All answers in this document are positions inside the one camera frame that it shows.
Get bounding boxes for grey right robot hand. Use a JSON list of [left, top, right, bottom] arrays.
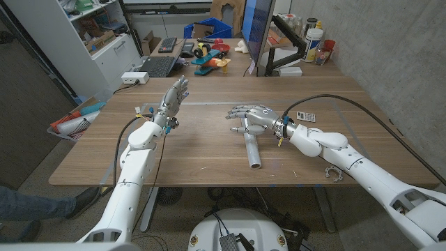
[[225, 104, 290, 140]]

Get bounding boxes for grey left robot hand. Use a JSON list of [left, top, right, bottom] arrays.
[[152, 76, 190, 129]]

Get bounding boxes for clear plastic wrap roll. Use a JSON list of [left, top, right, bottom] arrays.
[[240, 117, 262, 170]]

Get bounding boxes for small white calculator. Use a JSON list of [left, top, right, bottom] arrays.
[[296, 111, 316, 123]]

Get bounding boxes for teal roll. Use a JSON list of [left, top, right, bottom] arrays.
[[79, 100, 107, 116]]

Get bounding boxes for white roll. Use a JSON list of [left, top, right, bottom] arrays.
[[56, 110, 101, 135]]

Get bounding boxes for orange roll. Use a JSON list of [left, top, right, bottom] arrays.
[[50, 110, 82, 133]]

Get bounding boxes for black laptop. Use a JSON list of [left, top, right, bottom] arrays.
[[138, 38, 187, 78]]

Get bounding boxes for white power strip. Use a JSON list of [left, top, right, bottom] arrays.
[[121, 71, 150, 85]]

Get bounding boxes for white flat box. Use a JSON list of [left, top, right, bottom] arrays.
[[278, 66, 303, 77]]

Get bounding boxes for colourful toy airplane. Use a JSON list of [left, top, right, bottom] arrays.
[[190, 42, 231, 76]]

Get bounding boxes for black keyboard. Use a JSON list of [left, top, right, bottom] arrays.
[[157, 37, 178, 54]]

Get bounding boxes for open cardboard box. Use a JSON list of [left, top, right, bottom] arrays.
[[140, 30, 162, 56]]

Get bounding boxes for red bowl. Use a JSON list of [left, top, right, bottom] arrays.
[[211, 38, 231, 54]]

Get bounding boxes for white toy figure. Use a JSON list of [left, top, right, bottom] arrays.
[[233, 40, 249, 54]]

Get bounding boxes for stacked orange white boxes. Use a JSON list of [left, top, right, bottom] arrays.
[[267, 27, 293, 48]]

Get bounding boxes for clear drinking glass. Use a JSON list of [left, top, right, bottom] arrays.
[[315, 47, 332, 66]]

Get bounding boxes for blue plastic bin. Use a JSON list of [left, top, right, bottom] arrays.
[[183, 17, 233, 39]]

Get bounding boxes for white plastic canister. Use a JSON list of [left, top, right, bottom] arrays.
[[302, 27, 324, 63]]

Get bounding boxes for black computer monitor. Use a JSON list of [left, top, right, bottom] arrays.
[[240, 0, 276, 76]]

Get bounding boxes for cardboard box on shelf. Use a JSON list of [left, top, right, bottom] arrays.
[[85, 29, 116, 53]]

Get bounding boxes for black round fan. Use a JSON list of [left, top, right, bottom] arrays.
[[155, 187, 184, 206]]

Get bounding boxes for clear bin with rolls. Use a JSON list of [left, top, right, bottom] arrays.
[[47, 96, 107, 142]]

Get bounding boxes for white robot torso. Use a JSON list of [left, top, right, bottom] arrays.
[[187, 208, 289, 251]]

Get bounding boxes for dark lidded jar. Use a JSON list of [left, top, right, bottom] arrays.
[[305, 17, 318, 36]]

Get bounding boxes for grey table leg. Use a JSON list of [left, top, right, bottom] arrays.
[[313, 186, 337, 234], [139, 187, 160, 233]]

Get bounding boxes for white shelf cabinet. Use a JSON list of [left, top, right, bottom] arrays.
[[3, 0, 144, 98]]

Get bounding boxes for black shoe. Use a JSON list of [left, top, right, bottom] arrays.
[[66, 186, 102, 220]]

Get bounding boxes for person's leg in jeans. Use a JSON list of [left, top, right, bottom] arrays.
[[0, 186, 77, 222]]

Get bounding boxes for black power strip cable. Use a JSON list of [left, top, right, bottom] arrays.
[[113, 80, 140, 95]]

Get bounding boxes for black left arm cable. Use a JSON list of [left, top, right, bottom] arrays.
[[113, 116, 154, 188]]

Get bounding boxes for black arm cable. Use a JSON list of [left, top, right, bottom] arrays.
[[113, 116, 154, 188], [282, 93, 446, 186]]

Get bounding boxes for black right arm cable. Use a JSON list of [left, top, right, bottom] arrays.
[[282, 93, 446, 186]]

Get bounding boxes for grey metal ring part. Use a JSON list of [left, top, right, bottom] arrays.
[[325, 166, 344, 183]]

